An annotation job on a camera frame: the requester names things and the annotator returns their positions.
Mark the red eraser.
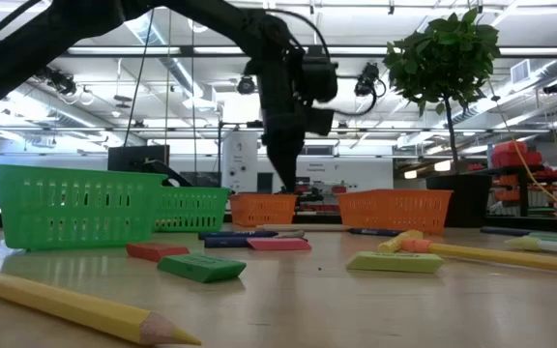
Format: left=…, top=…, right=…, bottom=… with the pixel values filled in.
left=125, top=241, right=191, bottom=264

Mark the yellow-green eraser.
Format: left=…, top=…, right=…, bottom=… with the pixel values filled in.
left=345, top=250, right=447, bottom=275

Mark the yellow hanging cable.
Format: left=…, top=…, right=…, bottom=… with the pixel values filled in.
left=487, top=79, right=557, bottom=218

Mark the pink eraser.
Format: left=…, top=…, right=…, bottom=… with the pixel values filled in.
left=247, top=236, right=313, bottom=251

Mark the round black ceiling camera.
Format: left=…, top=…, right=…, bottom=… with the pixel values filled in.
left=236, top=74, right=257, bottom=97

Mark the green eraser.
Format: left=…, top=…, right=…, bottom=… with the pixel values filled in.
left=156, top=253, right=249, bottom=284

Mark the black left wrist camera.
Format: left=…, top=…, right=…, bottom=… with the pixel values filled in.
left=301, top=45, right=339, bottom=103

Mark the black monitor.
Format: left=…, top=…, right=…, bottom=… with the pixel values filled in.
left=106, top=144, right=171, bottom=174

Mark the green plastic slotted bin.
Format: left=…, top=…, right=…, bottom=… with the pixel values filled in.
left=0, top=162, right=169, bottom=252
left=154, top=186, right=232, bottom=234

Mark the white wall board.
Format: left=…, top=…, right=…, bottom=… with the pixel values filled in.
left=302, top=159, right=395, bottom=194

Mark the hanging black cable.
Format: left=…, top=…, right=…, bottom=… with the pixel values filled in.
left=122, top=7, right=157, bottom=147

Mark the black rack frame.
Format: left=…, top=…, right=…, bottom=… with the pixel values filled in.
left=217, top=120, right=266, bottom=194

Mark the yellow pencil with eraser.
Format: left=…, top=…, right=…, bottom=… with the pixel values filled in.
left=400, top=237, right=557, bottom=277
left=0, top=265, right=203, bottom=347

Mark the black shelf with red bins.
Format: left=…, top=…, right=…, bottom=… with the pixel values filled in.
left=471, top=139, right=557, bottom=218

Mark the pale green pencil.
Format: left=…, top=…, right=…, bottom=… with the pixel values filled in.
left=504, top=235, right=557, bottom=256

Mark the white ceiling vent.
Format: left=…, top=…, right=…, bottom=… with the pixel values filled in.
left=510, top=58, right=532, bottom=85

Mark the black tape dispenser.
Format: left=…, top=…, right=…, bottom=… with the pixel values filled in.
left=141, top=159, right=194, bottom=189

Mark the orange plastic slotted bin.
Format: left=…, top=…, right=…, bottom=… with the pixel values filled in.
left=336, top=188, right=454, bottom=236
left=228, top=192, right=300, bottom=228

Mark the potted plant black pot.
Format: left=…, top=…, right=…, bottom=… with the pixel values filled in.
left=382, top=7, right=501, bottom=229

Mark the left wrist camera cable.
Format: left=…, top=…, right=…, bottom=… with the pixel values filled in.
left=263, top=7, right=381, bottom=118

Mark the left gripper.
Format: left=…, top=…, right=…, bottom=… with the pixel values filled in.
left=244, top=21, right=336, bottom=193

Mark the black ceiling camera cluster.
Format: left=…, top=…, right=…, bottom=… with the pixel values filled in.
left=29, top=60, right=77, bottom=97

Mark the yellow marker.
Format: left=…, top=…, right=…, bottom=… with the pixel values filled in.
left=378, top=229, right=425, bottom=254

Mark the workbench with red boxes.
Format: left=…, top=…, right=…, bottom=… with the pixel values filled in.
left=297, top=179, right=355, bottom=214

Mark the white cabinet machine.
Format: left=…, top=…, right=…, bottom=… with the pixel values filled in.
left=220, top=130, right=259, bottom=194

